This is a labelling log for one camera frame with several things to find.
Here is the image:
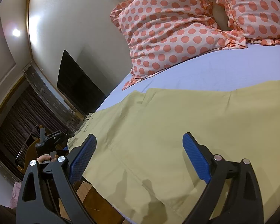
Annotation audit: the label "khaki yellow pants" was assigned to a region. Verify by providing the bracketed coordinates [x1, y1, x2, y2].
[68, 81, 280, 223]

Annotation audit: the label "person's left hand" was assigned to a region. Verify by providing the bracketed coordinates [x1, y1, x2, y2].
[36, 154, 58, 164]

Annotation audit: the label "pink cloth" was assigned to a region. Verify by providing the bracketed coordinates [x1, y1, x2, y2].
[9, 181, 21, 209]

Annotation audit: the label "dark window curtain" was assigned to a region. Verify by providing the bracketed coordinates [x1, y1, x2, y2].
[0, 86, 70, 183]

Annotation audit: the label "black flat screen television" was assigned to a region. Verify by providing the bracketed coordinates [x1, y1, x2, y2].
[57, 50, 106, 114]

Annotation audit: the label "light blue bed sheet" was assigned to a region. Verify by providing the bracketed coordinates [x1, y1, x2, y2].
[99, 44, 280, 110]

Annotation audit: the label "polka dot pillow left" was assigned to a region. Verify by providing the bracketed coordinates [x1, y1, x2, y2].
[110, 0, 246, 88]

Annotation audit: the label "polka dot pillow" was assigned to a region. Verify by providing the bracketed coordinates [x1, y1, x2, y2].
[216, 0, 280, 46]
[110, 0, 246, 88]

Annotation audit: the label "polka dot pillow right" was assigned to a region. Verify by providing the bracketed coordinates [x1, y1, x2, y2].
[216, 0, 280, 46]

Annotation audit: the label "wooden bed frame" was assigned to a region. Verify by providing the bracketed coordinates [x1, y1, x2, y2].
[58, 179, 125, 224]

